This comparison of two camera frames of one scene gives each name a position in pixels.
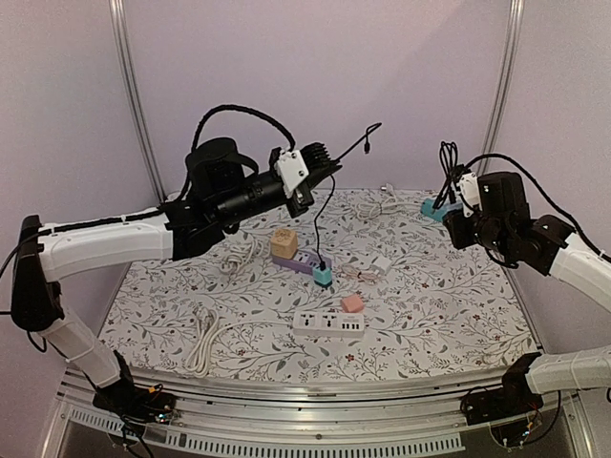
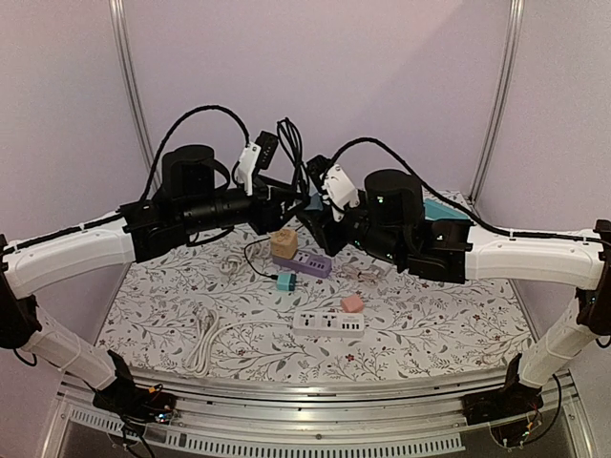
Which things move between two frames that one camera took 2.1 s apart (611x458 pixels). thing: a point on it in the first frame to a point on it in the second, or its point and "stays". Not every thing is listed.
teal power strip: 427,208 stays
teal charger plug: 323,278 to 285,281
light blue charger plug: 451,207 to 315,203
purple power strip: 302,262 stays
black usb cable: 449,154 to 300,173
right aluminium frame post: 515,38 stays
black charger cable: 367,149 to 273,277
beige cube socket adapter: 284,243 stays
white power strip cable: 206,331 stays
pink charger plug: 352,303 stays
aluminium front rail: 413,415 stays
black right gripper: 458,229 to 327,234
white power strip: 326,323 stays
